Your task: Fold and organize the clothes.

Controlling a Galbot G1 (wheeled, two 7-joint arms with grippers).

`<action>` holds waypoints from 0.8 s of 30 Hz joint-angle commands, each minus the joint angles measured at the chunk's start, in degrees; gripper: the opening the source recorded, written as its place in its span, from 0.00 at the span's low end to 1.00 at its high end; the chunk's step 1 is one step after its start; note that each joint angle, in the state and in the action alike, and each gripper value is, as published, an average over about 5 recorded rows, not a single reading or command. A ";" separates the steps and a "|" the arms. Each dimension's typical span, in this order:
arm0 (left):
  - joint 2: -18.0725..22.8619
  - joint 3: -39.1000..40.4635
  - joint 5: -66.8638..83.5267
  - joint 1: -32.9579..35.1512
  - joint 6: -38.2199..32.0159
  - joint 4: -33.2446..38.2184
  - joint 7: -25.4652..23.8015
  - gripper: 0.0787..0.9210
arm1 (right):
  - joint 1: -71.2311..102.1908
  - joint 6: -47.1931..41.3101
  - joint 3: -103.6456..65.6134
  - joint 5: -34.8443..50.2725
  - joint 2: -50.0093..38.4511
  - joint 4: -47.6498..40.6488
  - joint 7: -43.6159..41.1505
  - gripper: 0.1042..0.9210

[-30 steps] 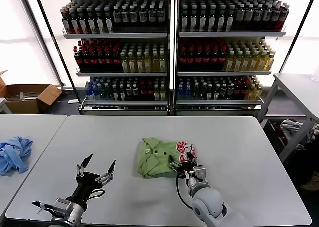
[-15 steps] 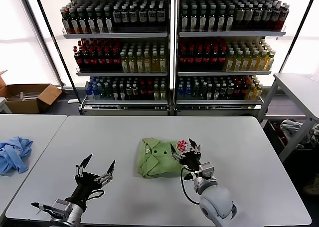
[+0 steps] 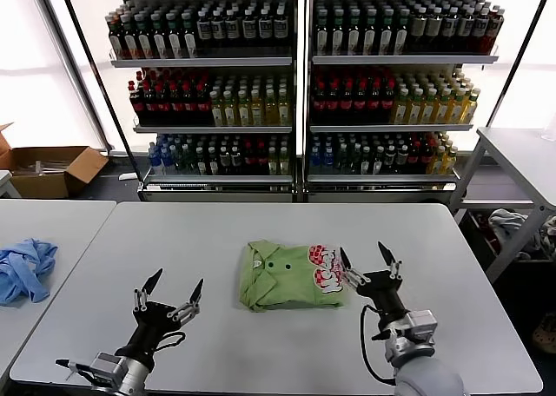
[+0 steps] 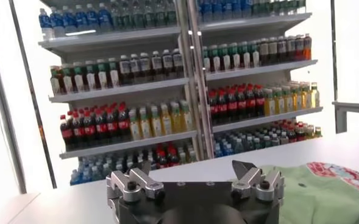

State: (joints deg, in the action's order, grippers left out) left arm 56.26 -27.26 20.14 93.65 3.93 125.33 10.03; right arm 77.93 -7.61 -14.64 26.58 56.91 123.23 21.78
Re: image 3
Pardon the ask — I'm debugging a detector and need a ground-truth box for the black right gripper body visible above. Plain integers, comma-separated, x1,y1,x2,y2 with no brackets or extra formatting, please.
355,270,412,327

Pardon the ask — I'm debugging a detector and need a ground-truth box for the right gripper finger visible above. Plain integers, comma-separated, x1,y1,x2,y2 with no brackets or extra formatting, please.
338,247,371,289
377,240,404,281

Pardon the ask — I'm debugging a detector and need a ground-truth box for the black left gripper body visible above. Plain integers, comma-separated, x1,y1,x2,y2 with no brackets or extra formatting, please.
115,300,183,363

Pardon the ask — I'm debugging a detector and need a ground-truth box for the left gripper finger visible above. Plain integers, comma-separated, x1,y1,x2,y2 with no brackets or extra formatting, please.
132,267,164,314
166,278,205,324

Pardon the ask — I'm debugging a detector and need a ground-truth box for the green polo shirt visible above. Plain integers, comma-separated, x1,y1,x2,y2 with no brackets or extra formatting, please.
238,239,355,314

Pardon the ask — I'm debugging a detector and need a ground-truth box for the white grey clothes pile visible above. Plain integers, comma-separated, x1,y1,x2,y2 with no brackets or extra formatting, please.
486,208,530,249

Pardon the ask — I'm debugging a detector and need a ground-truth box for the crumpled light blue garment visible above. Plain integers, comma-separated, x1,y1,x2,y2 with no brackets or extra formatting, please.
0,238,59,308

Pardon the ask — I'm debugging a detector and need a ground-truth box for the open brown cardboard box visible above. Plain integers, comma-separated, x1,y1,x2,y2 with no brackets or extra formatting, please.
0,122,110,200

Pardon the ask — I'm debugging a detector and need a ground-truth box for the pale crumpled garment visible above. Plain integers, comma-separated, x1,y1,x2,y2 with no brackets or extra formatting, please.
537,215,556,252

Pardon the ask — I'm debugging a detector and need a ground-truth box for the white tubes bundle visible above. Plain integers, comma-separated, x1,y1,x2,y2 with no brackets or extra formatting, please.
11,159,71,178

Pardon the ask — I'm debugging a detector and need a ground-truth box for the tan brown shoe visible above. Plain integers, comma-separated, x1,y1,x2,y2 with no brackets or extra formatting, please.
532,311,556,353

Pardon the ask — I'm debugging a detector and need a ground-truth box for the small white table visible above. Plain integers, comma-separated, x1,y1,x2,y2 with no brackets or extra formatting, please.
0,169,23,200

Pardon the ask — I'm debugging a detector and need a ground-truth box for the black slanted pole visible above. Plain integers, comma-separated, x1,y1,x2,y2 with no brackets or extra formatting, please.
56,0,145,187
485,0,556,127

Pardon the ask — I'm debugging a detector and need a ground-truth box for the grey drinks shelving unit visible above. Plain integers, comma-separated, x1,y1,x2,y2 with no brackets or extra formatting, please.
83,0,306,204
304,0,500,204

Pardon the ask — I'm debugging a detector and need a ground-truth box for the green cap white label bottle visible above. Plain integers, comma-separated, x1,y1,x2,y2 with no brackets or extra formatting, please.
181,11,197,59
394,9,411,56
378,9,395,56
361,9,379,56
329,9,347,56
314,9,331,56
165,12,182,59
136,13,153,60
150,12,168,60
122,14,139,60
346,9,362,56

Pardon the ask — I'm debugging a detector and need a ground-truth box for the dark bottle beige label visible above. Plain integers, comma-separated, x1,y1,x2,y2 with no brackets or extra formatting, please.
410,6,428,55
426,6,443,55

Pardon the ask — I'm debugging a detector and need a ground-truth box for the dark bottle white square label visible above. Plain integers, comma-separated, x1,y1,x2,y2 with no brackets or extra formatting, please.
242,8,258,56
196,8,214,56
225,8,242,56
473,6,490,55
457,6,474,55
441,6,459,55
257,7,274,56
211,8,227,56
273,7,289,56

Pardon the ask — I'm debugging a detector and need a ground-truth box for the red drink bottle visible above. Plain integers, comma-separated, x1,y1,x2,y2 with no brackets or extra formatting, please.
487,5,506,55

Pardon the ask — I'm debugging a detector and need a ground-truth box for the orange cap white label bottle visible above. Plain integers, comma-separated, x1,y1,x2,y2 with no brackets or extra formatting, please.
108,15,125,60

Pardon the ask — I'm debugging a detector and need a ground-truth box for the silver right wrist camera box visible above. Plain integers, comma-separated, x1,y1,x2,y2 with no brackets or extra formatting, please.
406,309,438,346

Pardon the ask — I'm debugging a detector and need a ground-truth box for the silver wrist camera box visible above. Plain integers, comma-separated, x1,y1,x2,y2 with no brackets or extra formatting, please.
406,309,438,346
89,351,128,387

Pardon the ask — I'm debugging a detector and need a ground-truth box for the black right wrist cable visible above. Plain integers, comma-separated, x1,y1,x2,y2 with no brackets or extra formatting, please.
358,304,399,386

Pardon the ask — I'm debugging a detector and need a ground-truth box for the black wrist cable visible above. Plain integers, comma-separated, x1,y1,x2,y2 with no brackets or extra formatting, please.
55,358,95,382
358,304,399,386

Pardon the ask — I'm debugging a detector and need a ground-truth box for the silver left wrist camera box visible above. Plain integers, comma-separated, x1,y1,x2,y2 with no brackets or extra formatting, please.
89,351,128,387

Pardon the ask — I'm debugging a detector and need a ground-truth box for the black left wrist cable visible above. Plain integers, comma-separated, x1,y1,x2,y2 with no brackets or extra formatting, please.
55,358,95,382

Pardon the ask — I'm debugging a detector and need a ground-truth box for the grey metal frame table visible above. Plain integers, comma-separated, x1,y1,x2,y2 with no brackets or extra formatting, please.
447,125,556,284

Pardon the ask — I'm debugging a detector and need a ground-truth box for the grey window frame post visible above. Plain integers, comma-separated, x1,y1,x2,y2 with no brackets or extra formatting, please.
34,0,114,156

